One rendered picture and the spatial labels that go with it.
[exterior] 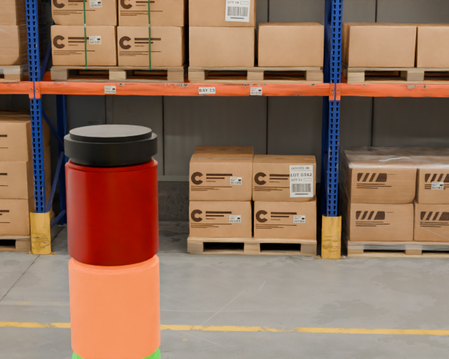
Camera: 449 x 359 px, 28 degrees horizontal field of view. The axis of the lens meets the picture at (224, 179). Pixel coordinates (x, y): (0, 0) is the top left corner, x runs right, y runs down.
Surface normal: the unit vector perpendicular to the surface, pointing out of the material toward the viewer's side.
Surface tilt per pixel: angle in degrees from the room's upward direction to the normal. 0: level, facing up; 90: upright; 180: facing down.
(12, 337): 0
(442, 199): 90
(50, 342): 0
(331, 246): 90
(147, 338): 90
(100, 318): 90
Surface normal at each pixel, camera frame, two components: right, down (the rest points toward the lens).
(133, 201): 0.57, 0.17
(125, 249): 0.34, 0.19
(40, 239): -0.05, 0.21
